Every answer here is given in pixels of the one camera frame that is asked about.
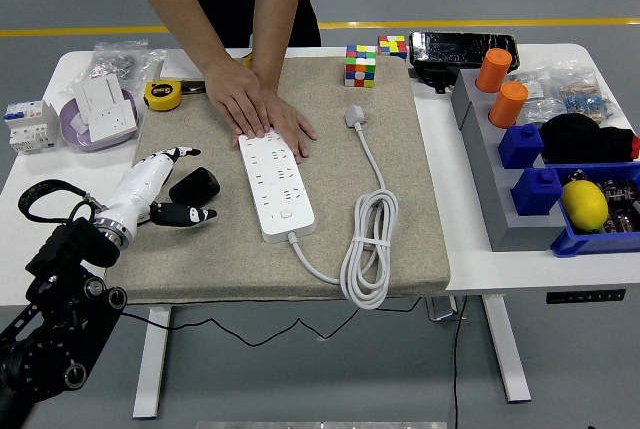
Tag grey stepped peg base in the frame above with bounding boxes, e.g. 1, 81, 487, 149
451, 67, 569, 254

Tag person's right hand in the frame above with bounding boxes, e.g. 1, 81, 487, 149
202, 57, 274, 141

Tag thin black adapter cord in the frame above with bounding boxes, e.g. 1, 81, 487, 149
119, 296, 424, 348

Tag clear bag of resistors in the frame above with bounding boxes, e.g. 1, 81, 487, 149
552, 61, 624, 128

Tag black device stand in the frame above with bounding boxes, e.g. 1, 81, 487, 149
410, 64, 459, 95

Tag black glossy wrapped device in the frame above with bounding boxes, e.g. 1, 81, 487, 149
408, 31, 521, 73

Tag yellow tape measure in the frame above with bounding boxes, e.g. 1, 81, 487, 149
143, 79, 184, 113

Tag blue plastic block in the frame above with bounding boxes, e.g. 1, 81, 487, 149
497, 123, 545, 170
509, 167, 565, 217

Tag black hanging cable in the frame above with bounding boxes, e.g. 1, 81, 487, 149
451, 296, 469, 429

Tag white switch plate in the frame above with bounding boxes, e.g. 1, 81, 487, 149
72, 72, 126, 125

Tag orange plastic cylinder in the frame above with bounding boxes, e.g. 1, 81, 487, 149
474, 47, 514, 93
488, 81, 530, 129

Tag large colourful puzzle cube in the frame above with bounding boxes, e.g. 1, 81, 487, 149
344, 43, 378, 89

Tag white wall socket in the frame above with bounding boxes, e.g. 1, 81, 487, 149
82, 101, 139, 144

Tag clear bag of screws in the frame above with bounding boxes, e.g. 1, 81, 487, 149
91, 39, 166, 84

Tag white power strip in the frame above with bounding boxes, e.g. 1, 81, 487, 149
237, 131, 317, 244

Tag small colourful puzzle cube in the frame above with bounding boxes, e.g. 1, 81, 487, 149
377, 34, 409, 60

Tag white table leg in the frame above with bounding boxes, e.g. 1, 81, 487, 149
482, 294, 531, 404
132, 306, 172, 421

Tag black cloth bundle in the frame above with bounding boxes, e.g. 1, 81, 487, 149
538, 113, 640, 164

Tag yellow lemon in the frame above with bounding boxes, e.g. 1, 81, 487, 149
559, 179, 610, 234

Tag white circuit breaker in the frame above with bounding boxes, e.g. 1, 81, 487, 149
3, 100, 60, 155

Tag blue plastic bin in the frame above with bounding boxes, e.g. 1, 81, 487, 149
549, 161, 640, 259

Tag dark packaged parts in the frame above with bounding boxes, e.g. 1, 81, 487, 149
597, 177, 640, 235

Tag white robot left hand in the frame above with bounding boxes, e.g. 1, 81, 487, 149
102, 146, 219, 241

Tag purple shallow bowl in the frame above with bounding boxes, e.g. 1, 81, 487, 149
58, 88, 140, 154

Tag person's left hand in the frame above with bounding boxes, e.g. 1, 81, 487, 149
232, 86, 319, 165

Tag beige fabric mat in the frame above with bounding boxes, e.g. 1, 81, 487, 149
105, 55, 451, 306

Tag clear bag of small parts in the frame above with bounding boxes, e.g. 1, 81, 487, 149
509, 68, 557, 125

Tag black plug adapter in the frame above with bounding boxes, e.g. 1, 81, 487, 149
168, 167, 221, 206

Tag black table control panel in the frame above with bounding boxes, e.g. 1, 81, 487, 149
545, 289, 627, 305

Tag white power cord with plug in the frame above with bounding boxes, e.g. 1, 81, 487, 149
286, 103, 400, 310

